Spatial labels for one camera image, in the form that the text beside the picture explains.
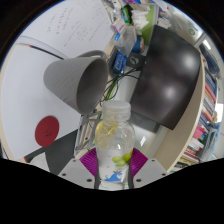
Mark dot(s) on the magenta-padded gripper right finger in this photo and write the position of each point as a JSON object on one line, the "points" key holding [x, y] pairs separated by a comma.
{"points": [[150, 170]]}

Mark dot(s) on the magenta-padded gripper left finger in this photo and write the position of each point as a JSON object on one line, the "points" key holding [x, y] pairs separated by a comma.
{"points": [[75, 171]]}

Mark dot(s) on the clear plastic drink bottle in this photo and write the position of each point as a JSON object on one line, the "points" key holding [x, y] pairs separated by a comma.
{"points": [[115, 146]]}

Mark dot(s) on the grey metal laptop stand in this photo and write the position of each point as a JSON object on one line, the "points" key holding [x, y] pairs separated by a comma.
{"points": [[85, 133]]}

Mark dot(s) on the flat round red coaster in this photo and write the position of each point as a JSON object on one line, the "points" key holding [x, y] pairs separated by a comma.
{"points": [[46, 131]]}

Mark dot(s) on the wooden shelf with books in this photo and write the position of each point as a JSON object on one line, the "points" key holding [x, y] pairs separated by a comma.
{"points": [[203, 126]]}

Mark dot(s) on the grey ribbed cup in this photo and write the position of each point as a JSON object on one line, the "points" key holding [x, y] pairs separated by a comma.
{"points": [[71, 80]]}

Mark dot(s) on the black computer monitor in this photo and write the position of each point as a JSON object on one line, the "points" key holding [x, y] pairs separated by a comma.
{"points": [[166, 76]]}

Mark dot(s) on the small blue box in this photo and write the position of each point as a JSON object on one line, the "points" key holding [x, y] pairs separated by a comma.
{"points": [[119, 63]]}

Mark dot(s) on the clear plastic box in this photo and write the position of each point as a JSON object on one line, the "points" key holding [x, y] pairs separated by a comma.
{"points": [[128, 38]]}

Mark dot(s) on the handwritten white paper sheet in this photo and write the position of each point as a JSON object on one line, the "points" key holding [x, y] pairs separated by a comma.
{"points": [[73, 26]]}

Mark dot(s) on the white tissue pack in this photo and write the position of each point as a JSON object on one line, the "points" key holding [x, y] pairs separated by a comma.
{"points": [[140, 16]]}

